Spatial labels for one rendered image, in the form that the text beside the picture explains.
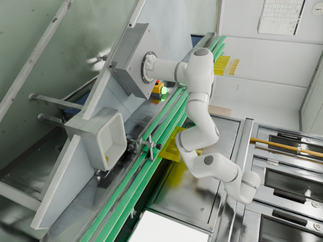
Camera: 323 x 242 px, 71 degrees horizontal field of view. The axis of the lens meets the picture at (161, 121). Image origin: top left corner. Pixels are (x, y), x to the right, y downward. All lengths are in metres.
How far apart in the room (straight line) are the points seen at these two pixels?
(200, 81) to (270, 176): 0.82
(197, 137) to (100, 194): 0.50
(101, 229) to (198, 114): 0.57
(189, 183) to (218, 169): 0.47
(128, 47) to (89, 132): 0.40
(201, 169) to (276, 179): 0.69
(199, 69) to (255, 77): 6.53
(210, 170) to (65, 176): 0.55
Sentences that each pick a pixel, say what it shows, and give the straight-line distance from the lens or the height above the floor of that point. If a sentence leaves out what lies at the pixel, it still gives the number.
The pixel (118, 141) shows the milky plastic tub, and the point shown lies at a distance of 1.12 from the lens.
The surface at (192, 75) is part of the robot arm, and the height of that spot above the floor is 1.13.
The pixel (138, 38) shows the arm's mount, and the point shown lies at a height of 0.84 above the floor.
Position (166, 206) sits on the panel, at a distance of 1.20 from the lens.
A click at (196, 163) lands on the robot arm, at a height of 1.21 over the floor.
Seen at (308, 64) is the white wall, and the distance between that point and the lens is 7.23.
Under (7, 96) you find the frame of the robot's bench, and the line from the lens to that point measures 1.43.
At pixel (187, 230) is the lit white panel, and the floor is 1.21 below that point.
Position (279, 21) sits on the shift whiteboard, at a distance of 6.84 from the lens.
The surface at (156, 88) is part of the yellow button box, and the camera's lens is 1.39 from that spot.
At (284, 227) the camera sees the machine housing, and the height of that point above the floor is 1.62.
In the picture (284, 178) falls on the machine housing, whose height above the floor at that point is 1.61.
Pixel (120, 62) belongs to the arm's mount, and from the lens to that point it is 1.01.
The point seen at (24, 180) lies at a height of 0.25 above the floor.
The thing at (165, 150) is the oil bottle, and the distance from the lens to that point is 1.23.
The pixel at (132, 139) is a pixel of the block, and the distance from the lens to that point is 1.12.
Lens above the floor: 1.35
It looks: 20 degrees down
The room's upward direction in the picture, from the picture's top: 103 degrees clockwise
